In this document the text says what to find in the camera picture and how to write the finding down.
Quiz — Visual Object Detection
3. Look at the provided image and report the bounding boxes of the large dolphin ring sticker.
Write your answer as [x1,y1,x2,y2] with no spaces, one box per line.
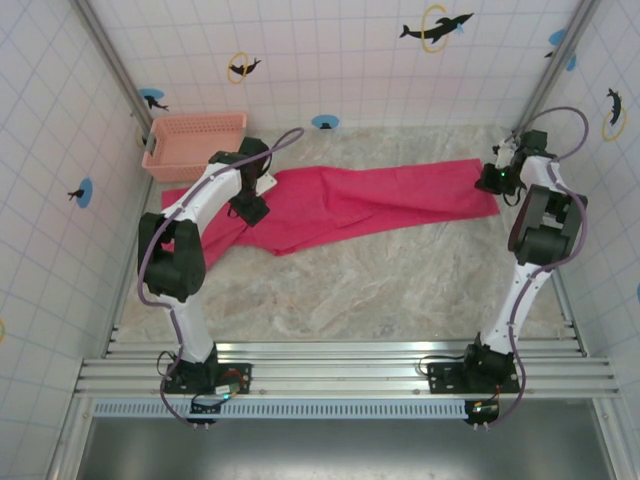
[398,3,475,54]

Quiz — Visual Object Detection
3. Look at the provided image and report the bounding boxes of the aluminium corner post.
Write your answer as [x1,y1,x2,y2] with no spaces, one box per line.
[514,0,601,139]
[74,0,154,132]

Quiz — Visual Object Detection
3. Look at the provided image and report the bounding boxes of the small dolphin ring sticker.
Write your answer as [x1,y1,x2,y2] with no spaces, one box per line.
[601,87,629,142]
[227,50,263,84]

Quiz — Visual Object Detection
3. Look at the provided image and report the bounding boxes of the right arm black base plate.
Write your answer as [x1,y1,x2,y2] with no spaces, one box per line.
[426,360,521,396]

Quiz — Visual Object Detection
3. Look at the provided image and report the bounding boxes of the grey metal panel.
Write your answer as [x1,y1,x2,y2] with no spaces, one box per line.
[79,417,616,480]

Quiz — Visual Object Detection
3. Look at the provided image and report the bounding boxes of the pink plastic basket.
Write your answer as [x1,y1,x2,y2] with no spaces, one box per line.
[142,112,249,183]

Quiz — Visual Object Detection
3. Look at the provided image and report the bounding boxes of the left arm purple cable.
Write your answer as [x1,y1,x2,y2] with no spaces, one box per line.
[137,127,306,429]

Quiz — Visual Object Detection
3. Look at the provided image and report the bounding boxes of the aluminium side rail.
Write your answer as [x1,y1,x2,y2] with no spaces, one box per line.
[552,272,589,357]
[102,174,154,357]

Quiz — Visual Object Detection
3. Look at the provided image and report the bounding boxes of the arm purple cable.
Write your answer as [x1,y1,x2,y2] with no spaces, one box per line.
[137,127,306,429]
[485,106,590,429]

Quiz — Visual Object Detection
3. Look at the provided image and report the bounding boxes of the pink long pants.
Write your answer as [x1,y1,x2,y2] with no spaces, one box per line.
[161,158,501,269]

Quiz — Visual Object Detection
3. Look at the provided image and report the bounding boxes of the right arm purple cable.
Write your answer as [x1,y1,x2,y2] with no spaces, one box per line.
[485,106,590,429]

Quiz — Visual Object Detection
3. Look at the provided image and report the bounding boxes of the white slotted cable duct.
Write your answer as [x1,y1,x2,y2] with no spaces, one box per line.
[92,399,471,419]

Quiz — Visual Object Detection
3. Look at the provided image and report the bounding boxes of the aluminium mounting rail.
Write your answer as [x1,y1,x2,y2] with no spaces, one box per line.
[74,341,621,400]

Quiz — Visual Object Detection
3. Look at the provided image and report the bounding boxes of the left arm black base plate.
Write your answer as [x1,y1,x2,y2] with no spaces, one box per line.
[163,360,255,396]

